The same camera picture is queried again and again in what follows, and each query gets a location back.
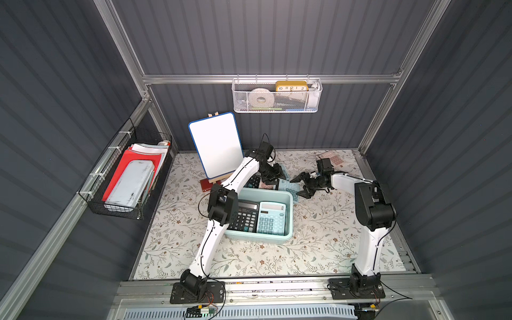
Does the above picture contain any teal calculator hidden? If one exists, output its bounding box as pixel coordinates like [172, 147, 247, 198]
[277, 179, 302, 203]

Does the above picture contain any mint green storage box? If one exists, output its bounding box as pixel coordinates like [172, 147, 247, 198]
[225, 188, 293, 244]

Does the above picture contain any teal calculator back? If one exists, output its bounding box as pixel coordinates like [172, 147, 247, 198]
[256, 201, 287, 236]

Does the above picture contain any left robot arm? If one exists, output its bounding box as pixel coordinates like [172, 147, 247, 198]
[178, 142, 283, 302]

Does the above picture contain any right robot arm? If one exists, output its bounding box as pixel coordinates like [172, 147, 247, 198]
[291, 171, 397, 299]

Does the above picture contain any small pink calculator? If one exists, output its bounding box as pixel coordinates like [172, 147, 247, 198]
[259, 182, 277, 190]

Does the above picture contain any pink calculator back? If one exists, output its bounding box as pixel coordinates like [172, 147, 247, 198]
[317, 151, 344, 167]

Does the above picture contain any blue framed whiteboard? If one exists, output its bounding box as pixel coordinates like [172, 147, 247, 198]
[188, 112, 243, 180]

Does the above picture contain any white tape roll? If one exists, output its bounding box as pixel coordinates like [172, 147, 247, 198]
[248, 88, 275, 109]

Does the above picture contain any red folder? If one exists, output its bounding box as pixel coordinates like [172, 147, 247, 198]
[102, 143, 167, 208]

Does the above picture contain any grey document case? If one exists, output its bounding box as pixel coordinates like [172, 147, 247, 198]
[104, 160, 155, 212]

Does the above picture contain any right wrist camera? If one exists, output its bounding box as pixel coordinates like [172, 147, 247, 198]
[317, 158, 335, 175]

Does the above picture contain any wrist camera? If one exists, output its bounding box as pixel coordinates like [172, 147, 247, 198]
[317, 158, 335, 175]
[256, 141, 274, 163]

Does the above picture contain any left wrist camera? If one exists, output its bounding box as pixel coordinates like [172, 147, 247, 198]
[256, 141, 274, 163]

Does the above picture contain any white mesh wall basket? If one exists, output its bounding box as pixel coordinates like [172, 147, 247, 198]
[231, 77, 323, 113]

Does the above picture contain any black wire wall basket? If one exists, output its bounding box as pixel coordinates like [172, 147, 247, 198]
[78, 120, 173, 220]

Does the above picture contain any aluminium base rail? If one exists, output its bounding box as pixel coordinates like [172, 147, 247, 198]
[112, 273, 441, 308]

